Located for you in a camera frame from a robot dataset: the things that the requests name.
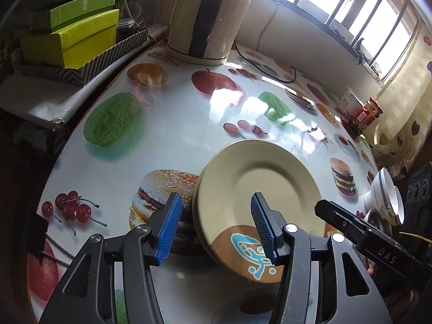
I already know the white printed cup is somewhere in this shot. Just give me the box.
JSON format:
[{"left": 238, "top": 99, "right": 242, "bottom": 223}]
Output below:
[{"left": 337, "top": 87, "right": 365, "bottom": 119}]

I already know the grey zigzag pattern tray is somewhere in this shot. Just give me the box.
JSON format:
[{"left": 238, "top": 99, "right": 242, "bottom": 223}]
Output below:
[{"left": 18, "top": 27, "right": 149, "bottom": 86}]

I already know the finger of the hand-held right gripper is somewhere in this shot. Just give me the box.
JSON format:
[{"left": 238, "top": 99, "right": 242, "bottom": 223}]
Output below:
[{"left": 315, "top": 200, "right": 370, "bottom": 247}]

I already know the stainless steel bowl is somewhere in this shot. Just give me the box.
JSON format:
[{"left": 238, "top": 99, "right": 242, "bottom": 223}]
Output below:
[{"left": 364, "top": 207, "right": 392, "bottom": 240}]

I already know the black binder clip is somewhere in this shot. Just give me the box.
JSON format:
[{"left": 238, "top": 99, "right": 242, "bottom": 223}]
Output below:
[{"left": 26, "top": 214, "right": 73, "bottom": 267}]

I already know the clear plastic jar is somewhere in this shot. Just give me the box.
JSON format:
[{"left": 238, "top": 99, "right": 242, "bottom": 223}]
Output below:
[{"left": 116, "top": 17, "right": 140, "bottom": 32}]

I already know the white bowl with blue stripes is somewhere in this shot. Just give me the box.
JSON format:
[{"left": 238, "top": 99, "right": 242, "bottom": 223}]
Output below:
[
  {"left": 364, "top": 167, "right": 395, "bottom": 215},
  {"left": 385, "top": 185, "right": 406, "bottom": 227}
]

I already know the cream electric kettle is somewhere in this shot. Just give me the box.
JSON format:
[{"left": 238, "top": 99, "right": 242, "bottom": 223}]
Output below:
[{"left": 167, "top": 0, "right": 252, "bottom": 66}]

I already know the red label glass jar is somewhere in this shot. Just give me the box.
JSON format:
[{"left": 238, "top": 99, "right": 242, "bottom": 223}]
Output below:
[{"left": 347, "top": 96, "right": 383, "bottom": 136}]

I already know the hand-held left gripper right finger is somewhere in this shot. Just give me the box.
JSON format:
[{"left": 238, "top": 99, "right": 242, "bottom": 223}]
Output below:
[{"left": 250, "top": 192, "right": 394, "bottom": 324}]

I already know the barred window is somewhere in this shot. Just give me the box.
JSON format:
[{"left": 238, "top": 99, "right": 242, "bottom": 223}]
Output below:
[{"left": 248, "top": 0, "right": 422, "bottom": 85}]

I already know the beige plate with brown patch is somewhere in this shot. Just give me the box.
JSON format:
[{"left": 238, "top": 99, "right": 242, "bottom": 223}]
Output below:
[
  {"left": 192, "top": 175, "right": 217, "bottom": 260},
  {"left": 197, "top": 139, "right": 326, "bottom": 284}
]

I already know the heart print curtain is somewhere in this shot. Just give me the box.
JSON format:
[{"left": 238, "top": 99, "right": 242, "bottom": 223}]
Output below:
[{"left": 366, "top": 34, "right": 432, "bottom": 181}]

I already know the lime green box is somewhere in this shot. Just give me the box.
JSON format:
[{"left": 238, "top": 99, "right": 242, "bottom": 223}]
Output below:
[{"left": 20, "top": 9, "right": 120, "bottom": 69}]

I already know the black power cable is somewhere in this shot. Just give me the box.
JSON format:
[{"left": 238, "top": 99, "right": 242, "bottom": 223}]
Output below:
[{"left": 233, "top": 0, "right": 298, "bottom": 83}]

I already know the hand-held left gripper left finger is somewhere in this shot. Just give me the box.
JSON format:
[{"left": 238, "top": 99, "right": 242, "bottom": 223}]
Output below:
[{"left": 39, "top": 192, "right": 183, "bottom": 324}]

